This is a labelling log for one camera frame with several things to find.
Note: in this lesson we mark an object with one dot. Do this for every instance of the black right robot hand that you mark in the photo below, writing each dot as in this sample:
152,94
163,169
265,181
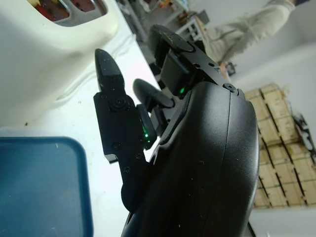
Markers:
197,160

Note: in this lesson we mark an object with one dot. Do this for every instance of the person's legs in black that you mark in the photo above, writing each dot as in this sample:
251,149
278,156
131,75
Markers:
247,32

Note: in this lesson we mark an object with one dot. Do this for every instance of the white two-slot toaster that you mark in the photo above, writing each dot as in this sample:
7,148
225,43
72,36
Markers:
37,49

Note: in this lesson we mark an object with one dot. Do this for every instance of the stacked light wooden crates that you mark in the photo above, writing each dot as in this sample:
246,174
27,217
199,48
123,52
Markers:
279,148

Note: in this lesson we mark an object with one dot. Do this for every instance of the dark teal plastic tray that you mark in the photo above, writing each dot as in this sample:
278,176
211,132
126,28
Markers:
37,185

